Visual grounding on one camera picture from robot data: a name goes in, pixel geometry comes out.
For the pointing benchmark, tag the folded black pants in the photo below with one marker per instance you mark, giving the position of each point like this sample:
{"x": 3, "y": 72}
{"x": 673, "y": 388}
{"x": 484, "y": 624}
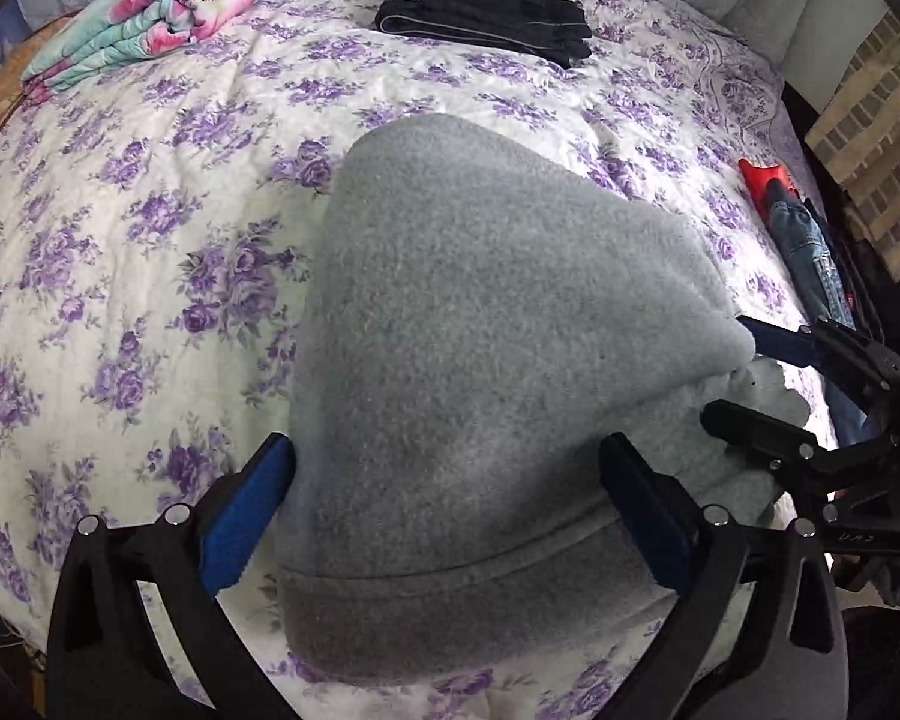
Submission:
{"x": 555, "y": 30}

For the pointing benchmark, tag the blue denim jeans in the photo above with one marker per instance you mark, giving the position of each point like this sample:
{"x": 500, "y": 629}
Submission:
{"x": 814, "y": 273}

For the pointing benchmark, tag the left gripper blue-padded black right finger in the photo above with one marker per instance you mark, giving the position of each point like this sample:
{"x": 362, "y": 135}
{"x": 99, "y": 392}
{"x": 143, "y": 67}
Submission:
{"x": 662, "y": 519}

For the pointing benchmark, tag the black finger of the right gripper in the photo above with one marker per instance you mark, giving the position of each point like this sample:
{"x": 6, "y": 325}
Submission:
{"x": 785, "y": 451}

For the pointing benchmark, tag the red cloth item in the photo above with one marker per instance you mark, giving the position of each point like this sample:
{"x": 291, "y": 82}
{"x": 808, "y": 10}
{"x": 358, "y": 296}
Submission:
{"x": 765, "y": 183}

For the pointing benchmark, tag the purple floral bed quilt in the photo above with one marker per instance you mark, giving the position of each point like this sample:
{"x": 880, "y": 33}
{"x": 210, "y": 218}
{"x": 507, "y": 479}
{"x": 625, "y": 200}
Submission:
{"x": 157, "y": 224}

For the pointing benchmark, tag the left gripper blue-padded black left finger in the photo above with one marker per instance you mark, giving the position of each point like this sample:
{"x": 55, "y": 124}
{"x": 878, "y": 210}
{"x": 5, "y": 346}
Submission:
{"x": 236, "y": 510}

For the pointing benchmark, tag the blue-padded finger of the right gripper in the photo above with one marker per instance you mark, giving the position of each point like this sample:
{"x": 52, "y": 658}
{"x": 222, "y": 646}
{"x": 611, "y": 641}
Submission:
{"x": 864, "y": 370}

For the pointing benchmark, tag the folded teal pink floral blanket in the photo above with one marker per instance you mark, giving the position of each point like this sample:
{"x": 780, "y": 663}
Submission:
{"x": 115, "y": 33}

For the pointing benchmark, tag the beige checkered curtain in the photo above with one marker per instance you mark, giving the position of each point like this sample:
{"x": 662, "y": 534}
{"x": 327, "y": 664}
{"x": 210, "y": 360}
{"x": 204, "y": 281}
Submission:
{"x": 857, "y": 139}

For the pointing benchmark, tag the grey fleece pants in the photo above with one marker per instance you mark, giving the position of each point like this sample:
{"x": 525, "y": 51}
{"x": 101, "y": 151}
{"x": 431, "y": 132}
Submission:
{"x": 478, "y": 320}

